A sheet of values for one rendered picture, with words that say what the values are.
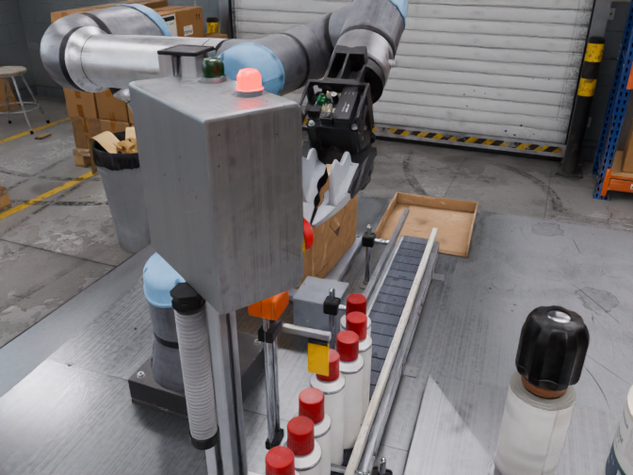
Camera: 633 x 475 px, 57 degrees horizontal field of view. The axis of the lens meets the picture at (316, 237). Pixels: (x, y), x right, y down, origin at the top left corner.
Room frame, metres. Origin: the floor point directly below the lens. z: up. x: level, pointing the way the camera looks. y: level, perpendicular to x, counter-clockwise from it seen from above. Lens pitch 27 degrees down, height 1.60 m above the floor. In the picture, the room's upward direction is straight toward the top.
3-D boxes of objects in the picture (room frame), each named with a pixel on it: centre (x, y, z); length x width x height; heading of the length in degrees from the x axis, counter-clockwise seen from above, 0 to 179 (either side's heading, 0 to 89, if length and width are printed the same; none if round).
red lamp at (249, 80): (0.53, 0.06, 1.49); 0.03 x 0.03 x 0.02
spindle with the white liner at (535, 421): (0.60, -0.31, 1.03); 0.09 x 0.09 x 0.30
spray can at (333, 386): (0.64, -0.02, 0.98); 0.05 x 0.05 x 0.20
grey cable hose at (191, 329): (0.50, 0.13, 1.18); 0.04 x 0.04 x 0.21
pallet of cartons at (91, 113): (4.77, 1.33, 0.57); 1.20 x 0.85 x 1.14; 160
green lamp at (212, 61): (0.59, 0.10, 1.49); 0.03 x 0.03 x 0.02
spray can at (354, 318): (0.74, -0.06, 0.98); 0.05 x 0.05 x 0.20
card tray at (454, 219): (1.57, -0.34, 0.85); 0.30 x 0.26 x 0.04; 161
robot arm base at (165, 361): (0.86, 0.23, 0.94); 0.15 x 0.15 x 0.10
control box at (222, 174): (0.55, 0.10, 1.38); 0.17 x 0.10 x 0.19; 36
